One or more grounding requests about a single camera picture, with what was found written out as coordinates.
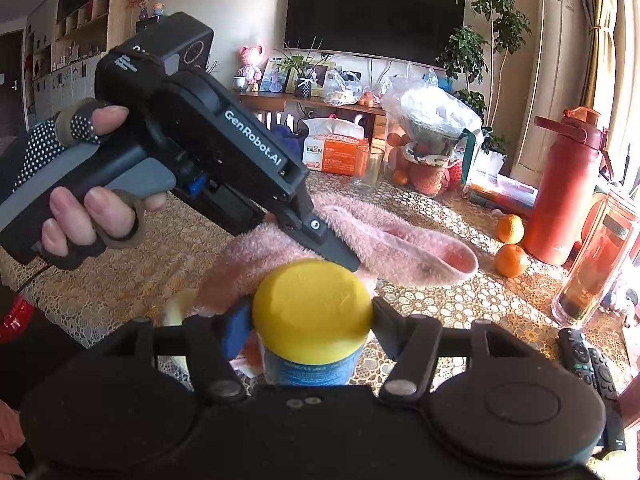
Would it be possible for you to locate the pink towel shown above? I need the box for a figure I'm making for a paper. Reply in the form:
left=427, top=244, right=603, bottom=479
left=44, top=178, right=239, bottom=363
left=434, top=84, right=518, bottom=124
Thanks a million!
left=192, top=192, right=480, bottom=318

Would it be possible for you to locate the empty drinking glass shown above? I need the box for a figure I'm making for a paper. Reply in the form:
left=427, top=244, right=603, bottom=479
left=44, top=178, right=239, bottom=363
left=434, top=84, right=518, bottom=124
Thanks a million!
left=351, top=145, right=386, bottom=192

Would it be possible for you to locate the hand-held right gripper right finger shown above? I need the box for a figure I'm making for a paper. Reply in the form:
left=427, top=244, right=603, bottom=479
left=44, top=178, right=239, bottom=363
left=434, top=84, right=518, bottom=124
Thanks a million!
left=370, top=296, right=503, bottom=405

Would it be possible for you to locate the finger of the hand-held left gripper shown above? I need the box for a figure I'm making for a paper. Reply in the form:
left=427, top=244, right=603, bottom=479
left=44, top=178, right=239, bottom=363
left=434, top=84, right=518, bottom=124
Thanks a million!
left=274, top=194, right=362, bottom=273

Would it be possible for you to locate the yellow bottle with blue label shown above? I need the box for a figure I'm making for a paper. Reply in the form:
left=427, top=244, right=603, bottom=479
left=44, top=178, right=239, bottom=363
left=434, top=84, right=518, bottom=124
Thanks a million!
left=251, top=259, right=373, bottom=387

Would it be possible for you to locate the clear plastic bag with snacks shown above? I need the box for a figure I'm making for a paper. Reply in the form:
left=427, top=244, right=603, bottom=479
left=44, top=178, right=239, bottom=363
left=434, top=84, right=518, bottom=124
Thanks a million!
left=325, top=70, right=363, bottom=107

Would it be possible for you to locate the pink doll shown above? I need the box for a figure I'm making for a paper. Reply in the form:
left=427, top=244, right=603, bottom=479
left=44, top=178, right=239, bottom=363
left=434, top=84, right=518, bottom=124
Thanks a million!
left=237, top=45, right=266, bottom=92

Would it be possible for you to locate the wooden wall shelving unit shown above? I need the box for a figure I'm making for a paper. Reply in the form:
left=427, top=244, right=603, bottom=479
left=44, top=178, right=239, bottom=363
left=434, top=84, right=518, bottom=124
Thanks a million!
left=25, top=0, right=116, bottom=126

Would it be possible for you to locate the orange fruit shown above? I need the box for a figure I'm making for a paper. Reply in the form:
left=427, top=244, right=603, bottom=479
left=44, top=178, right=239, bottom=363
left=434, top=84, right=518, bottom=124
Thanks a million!
left=496, top=214, right=525, bottom=244
left=494, top=243, right=529, bottom=279

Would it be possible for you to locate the small potted plant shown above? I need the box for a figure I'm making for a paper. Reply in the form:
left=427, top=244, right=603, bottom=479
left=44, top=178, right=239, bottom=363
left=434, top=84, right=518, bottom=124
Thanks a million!
left=275, top=40, right=326, bottom=98

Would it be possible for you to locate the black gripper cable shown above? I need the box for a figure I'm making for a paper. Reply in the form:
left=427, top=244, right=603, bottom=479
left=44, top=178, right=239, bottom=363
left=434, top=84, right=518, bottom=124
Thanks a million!
left=10, top=260, right=53, bottom=296

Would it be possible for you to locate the picture card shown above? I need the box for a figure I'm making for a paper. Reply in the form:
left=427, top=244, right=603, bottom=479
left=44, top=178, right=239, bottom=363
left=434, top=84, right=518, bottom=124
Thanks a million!
left=260, top=57, right=288, bottom=93

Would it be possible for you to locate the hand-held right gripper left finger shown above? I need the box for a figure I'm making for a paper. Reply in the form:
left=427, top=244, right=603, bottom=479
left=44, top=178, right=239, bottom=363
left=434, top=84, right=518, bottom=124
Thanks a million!
left=125, top=297, right=254, bottom=405

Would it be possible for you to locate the orange and white tissue box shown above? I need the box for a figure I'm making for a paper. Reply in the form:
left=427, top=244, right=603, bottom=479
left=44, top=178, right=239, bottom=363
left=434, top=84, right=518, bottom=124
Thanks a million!
left=301, top=117, right=371, bottom=177

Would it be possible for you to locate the tall green houseplant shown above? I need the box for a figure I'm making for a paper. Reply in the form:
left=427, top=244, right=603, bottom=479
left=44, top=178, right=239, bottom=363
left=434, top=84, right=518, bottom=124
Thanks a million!
left=437, top=0, right=532, bottom=116

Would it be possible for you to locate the beige round sponge brush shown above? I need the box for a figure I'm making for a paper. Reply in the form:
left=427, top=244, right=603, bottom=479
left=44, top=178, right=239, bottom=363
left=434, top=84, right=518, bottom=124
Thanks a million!
left=162, top=287, right=201, bottom=328

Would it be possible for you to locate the black television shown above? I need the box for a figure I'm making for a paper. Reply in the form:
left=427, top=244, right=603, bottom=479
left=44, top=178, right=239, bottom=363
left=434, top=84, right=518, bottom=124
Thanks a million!
left=284, top=0, right=467, bottom=67

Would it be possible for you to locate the red water bottle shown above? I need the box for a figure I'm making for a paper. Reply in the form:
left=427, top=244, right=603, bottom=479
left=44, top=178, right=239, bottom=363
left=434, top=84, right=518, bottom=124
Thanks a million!
left=522, top=106, right=608, bottom=267

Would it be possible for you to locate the wooden tv cabinet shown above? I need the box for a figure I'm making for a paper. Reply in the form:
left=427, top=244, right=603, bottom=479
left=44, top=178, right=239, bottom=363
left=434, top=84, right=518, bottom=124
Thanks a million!
left=232, top=91, right=396, bottom=141

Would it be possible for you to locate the plastic bag with fruit bowl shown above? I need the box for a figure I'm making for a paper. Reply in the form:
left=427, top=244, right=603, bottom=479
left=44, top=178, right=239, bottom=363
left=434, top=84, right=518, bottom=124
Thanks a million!
left=381, top=76, right=483, bottom=197

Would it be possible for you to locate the person's left hand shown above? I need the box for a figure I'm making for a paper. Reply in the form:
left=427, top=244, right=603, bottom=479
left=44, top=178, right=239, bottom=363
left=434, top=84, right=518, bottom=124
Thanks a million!
left=0, top=99, right=169, bottom=272

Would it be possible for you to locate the black remote control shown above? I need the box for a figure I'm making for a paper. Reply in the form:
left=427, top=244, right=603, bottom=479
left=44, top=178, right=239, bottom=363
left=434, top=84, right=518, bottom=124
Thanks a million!
left=587, top=347, right=622, bottom=402
left=557, top=327, right=598, bottom=391

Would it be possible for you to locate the yellow curtain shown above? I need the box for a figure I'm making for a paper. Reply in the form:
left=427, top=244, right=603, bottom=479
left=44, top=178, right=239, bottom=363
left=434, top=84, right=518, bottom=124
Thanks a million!
left=590, top=0, right=640, bottom=161

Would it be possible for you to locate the white standing air conditioner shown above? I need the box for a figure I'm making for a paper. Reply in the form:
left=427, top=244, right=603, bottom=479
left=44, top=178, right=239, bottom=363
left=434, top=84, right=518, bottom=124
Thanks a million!
left=510, top=0, right=601, bottom=188

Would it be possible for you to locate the photo frame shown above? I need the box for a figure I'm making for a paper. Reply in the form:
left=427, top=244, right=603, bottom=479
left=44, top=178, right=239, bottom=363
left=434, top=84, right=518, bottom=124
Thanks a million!
left=285, top=60, right=337, bottom=95

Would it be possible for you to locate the clear glass tea tumbler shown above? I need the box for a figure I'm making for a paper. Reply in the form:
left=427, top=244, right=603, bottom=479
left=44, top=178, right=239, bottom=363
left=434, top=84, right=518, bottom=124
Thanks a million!
left=551, top=187, right=640, bottom=330

